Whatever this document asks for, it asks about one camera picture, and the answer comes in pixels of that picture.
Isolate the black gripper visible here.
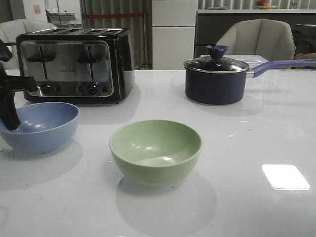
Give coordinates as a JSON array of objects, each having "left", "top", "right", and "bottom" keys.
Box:
[{"left": 0, "top": 40, "right": 38, "bottom": 131}]

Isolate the blue bowl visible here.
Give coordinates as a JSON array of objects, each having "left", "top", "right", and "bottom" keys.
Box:
[{"left": 0, "top": 102, "right": 80, "bottom": 154}]

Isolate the green bowl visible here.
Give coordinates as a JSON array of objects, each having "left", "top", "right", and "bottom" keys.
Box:
[{"left": 109, "top": 120, "right": 202, "bottom": 187}]

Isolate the beige chair left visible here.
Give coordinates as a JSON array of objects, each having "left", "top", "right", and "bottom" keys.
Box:
[{"left": 0, "top": 19, "right": 56, "bottom": 70}]

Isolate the beige chair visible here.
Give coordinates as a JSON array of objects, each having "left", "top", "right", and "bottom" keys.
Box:
[
  {"left": 0, "top": 19, "right": 56, "bottom": 70},
  {"left": 216, "top": 19, "right": 296, "bottom": 61}
]

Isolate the black and steel toaster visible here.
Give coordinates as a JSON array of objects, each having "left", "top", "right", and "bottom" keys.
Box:
[{"left": 16, "top": 28, "right": 135, "bottom": 104}]

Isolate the white refrigerator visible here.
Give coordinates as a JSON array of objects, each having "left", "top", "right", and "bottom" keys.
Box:
[{"left": 152, "top": 0, "right": 198, "bottom": 70}]

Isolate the dark blue saucepan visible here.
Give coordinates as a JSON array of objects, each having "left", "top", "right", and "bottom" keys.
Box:
[{"left": 185, "top": 59, "right": 316, "bottom": 105}]

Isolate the glass pot lid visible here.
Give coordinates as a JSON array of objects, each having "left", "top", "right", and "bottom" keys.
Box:
[{"left": 184, "top": 44, "right": 249, "bottom": 74}]

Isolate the fruit plate on counter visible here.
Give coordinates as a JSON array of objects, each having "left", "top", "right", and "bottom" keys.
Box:
[{"left": 254, "top": 0, "right": 277, "bottom": 9}]

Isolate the beige chair right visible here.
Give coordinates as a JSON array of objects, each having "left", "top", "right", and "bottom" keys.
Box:
[{"left": 216, "top": 19, "right": 296, "bottom": 61}]

